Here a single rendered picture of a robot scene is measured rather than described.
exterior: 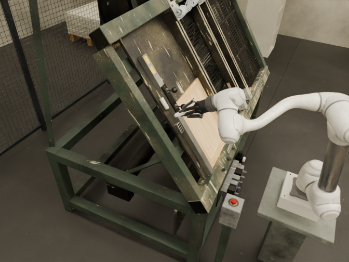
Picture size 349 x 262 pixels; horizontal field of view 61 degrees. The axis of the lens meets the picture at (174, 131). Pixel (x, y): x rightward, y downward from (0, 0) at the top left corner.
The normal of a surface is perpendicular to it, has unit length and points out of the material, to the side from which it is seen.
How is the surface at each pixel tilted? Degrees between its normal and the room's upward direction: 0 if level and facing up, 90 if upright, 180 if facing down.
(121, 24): 56
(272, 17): 90
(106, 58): 90
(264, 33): 90
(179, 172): 90
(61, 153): 0
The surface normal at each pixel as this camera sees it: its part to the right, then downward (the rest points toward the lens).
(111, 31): 0.77, -0.20
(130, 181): 0.04, -0.77
